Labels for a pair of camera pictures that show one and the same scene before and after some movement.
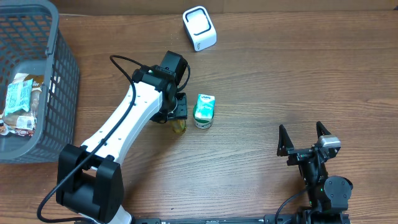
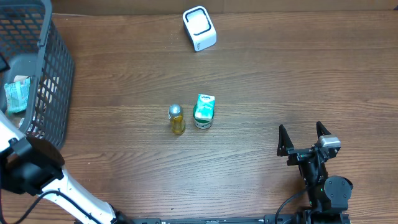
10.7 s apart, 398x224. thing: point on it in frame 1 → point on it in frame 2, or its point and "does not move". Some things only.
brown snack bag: x=23 y=122 → x=47 y=88
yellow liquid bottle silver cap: x=178 y=125 does not move
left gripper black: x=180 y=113 → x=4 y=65
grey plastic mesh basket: x=32 y=42 does not move
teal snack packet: x=18 y=96 does not move
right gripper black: x=303 y=154 does not move
